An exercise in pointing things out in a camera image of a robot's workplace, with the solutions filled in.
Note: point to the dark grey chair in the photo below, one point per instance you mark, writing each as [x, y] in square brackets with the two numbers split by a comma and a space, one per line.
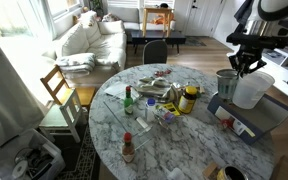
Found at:
[155, 52]

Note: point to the clear plastic cup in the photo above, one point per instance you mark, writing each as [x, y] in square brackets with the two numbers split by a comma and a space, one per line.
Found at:
[251, 88]

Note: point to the wooden high chair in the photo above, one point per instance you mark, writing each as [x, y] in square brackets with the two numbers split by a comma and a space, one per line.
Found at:
[67, 110]

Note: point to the silver metal cup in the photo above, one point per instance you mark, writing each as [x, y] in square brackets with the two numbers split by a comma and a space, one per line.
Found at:
[227, 80]

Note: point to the wooden stool table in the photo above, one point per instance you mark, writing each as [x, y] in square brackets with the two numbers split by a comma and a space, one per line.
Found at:
[163, 16]

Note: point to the red candy wrappers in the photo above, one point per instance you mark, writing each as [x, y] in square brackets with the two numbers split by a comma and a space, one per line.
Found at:
[162, 73]

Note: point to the open blue cardboard box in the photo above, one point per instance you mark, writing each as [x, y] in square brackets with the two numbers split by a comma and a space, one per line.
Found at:
[250, 124]

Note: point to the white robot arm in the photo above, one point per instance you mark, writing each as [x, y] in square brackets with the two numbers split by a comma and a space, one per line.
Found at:
[262, 24]

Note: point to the red cap hot sauce bottle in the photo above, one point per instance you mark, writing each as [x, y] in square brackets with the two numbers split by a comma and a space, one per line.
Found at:
[128, 150]

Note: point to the green glass bottle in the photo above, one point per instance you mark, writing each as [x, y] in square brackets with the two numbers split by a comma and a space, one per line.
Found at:
[128, 101]

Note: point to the cream white sofa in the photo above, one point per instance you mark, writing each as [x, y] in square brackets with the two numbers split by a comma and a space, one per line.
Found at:
[106, 40]

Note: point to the folded grey blanket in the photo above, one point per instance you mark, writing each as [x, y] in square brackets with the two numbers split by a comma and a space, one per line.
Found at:
[82, 62]

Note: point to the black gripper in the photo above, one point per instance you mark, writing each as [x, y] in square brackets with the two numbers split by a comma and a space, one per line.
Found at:
[249, 56]

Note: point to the dark coffee table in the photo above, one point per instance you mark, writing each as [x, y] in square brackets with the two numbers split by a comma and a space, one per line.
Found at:
[174, 39]

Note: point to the white storage bin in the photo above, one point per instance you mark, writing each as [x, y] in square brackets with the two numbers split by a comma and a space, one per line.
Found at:
[30, 156]

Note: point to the brown jar yellow lid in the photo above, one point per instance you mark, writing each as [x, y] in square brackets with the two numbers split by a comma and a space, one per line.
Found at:
[188, 99]

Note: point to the white bottle blue cap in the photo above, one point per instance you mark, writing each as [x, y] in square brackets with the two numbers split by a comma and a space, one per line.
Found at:
[149, 112]

